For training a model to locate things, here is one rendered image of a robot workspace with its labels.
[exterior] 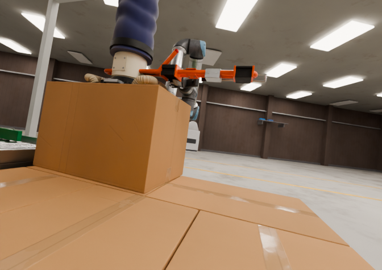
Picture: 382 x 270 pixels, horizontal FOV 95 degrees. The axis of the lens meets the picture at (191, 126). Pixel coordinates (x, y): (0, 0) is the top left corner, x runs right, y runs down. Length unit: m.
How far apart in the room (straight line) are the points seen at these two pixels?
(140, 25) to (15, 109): 12.30
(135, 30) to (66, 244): 0.88
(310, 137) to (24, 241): 13.85
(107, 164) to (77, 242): 0.38
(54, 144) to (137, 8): 0.76
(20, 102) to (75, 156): 12.20
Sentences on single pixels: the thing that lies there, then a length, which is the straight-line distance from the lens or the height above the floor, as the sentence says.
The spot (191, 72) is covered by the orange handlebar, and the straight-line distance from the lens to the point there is 0.86.
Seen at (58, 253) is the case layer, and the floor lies 0.54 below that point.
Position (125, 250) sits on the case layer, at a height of 0.54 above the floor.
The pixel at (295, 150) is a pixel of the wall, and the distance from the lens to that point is 13.26.
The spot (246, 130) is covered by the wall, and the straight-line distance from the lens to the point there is 11.47.
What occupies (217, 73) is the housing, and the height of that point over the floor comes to 1.07.
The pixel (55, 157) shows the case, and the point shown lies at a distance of 0.98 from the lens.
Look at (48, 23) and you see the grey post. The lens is 4.81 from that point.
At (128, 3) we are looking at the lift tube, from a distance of 1.11.
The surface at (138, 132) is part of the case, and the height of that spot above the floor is 0.76.
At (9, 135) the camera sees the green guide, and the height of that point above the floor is 0.59.
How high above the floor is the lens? 0.77
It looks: 3 degrees up
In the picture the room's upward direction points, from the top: 7 degrees clockwise
